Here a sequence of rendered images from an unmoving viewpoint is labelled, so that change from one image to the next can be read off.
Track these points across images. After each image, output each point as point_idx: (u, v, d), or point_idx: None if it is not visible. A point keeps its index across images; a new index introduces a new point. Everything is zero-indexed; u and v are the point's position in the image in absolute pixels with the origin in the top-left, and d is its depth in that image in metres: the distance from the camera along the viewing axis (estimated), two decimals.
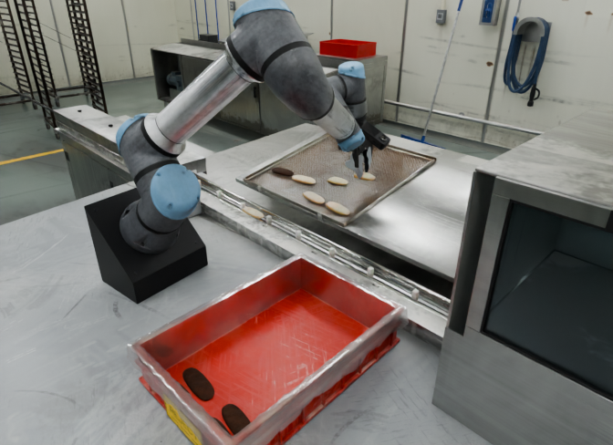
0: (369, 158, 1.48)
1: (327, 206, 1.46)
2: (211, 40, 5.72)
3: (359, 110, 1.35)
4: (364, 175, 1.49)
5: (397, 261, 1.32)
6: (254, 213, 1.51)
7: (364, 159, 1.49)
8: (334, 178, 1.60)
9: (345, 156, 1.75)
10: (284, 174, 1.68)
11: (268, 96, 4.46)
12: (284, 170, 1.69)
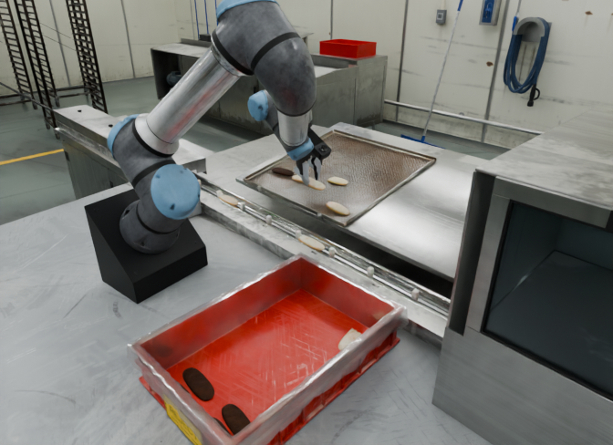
0: (318, 166, 1.48)
1: (327, 206, 1.46)
2: (211, 40, 5.72)
3: None
4: (347, 337, 1.02)
5: (397, 261, 1.32)
6: (313, 244, 1.33)
7: (313, 166, 1.49)
8: (334, 178, 1.60)
9: (345, 156, 1.75)
10: (284, 174, 1.68)
11: None
12: (284, 170, 1.69)
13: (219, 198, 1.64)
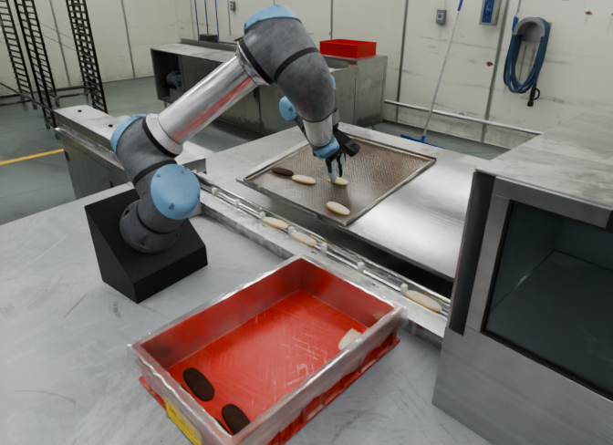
0: (343, 163, 1.58)
1: (327, 206, 1.46)
2: (211, 40, 5.72)
3: (331, 119, 1.44)
4: (347, 337, 1.02)
5: (397, 261, 1.32)
6: (427, 304, 1.08)
7: (337, 164, 1.58)
8: None
9: None
10: (284, 174, 1.68)
11: (268, 96, 4.46)
12: (284, 170, 1.69)
13: (291, 236, 1.39)
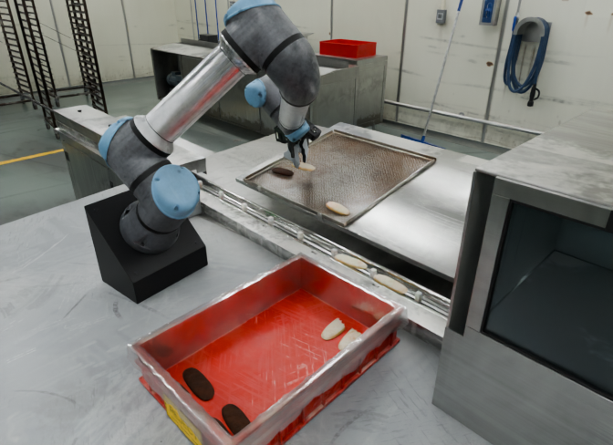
0: (306, 149, 1.60)
1: (327, 206, 1.46)
2: (211, 40, 5.72)
3: None
4: (347, 337, 1.02)
5: (397, 261, 1.32)
6: None
7: (301, 150, 1.60)
8: (337, 324, 1.06)
9: (345, 156, 1.75)
10: (284, 174, 1.68)
11: None
12: (284, 170, 1.69)
13: (375, 280, 1.18)
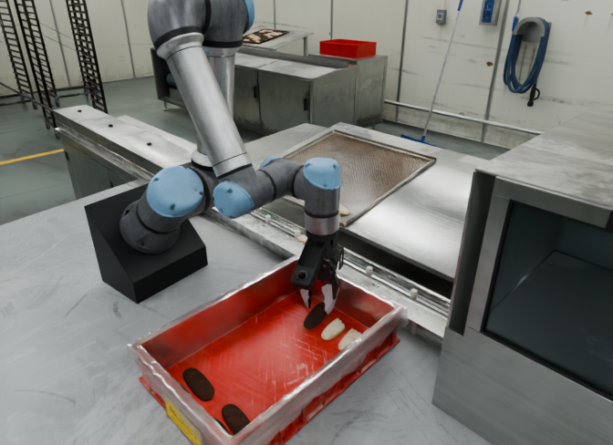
0: (328, 298, 1.03)
1: None
2: None
3: (307, 223, 0.96)
4: (347, 337, 1.02)
5: (397, 261, 1.32)
6: None
7: (327, 294, 1.05)
8: (337, 324, 1.06)
9: (345, 156, 1.75)
10: (306, 317, 1.06)
11: (268, 96, 4.46)
12: (312, 315, 1.06)
13: None
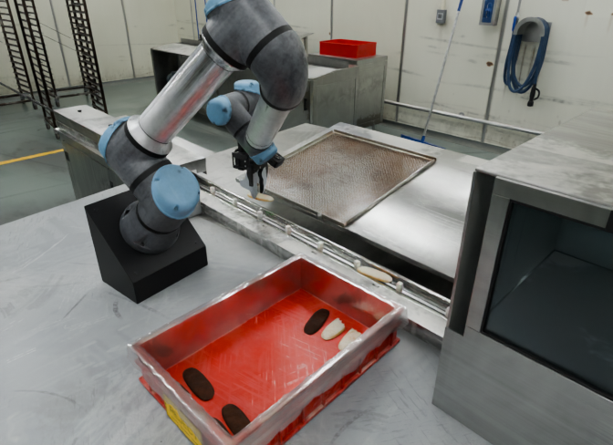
0: (264, 179, 1.48)
1: (250, 196, 1.48)
2: None
3: None
4: (347, 337, 1.02)
5: (397, 261, 1.32)
6: None
7: (259, 179, 1.48)
8: (337, 324, 1.06)
9: (345, 156, 1.75)
10: (306, 323, 1.07)
11: None
12: (312, 320, 1.07)
13: None
